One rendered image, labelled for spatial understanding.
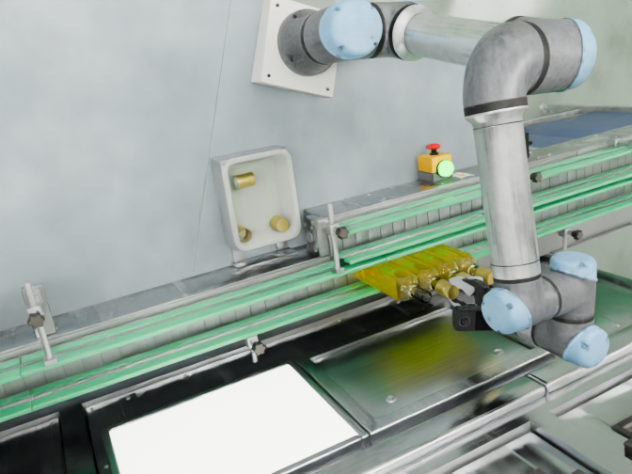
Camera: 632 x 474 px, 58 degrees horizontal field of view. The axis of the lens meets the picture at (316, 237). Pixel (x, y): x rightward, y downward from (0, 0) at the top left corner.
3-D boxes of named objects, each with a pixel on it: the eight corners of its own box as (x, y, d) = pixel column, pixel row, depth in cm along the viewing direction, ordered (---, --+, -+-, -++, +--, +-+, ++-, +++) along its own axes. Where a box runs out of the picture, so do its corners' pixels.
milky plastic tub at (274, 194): (226, 245, 143) (237, 254, 135) (209, 157, 136) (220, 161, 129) (289, 229, 150) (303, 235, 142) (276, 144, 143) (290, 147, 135)
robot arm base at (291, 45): (279, 3, 131) (299, -7, 122) (336, 17, 138) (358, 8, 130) (274, 71, 133) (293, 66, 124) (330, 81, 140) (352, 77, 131)
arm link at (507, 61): (484, 12, 80) (527, 344, 86) (539, 10, 85) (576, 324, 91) (432, 36, 91) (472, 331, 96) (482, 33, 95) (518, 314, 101)
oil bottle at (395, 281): (356, 279, 148) (404, 306, 129) (354, 259, 146) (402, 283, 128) (374, 273, 150) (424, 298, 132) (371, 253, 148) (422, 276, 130)
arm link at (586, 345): (614, 320, 97) (611, 365, 100) (561, 300, 107) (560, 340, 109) (582, 332, 94) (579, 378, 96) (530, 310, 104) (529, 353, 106)
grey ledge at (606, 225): (408, 287, 169) (433, 299, 159) (406, 259, 166) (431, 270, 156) (624, 212, 206) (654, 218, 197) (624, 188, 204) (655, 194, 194)
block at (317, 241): (305, 251, 147) (318, 259, 141) (300, 216, 144) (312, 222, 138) (317, 248, 148) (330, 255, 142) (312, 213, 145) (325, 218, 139)
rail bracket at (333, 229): (319, 265, 141) (343, 279, 130) (309, 199, 136) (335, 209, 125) (329, 261, 142) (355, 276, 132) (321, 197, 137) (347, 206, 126)
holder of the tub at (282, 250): (229, 264, 145) (240, 273, 138) (210, 158, 137) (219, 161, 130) (291, 247, 152) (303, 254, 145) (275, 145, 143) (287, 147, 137)
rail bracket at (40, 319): (35, 334, 124) (39, 378, 105) (12, 261, 119) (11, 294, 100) (58, 326, 126) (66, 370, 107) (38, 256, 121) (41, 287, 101)
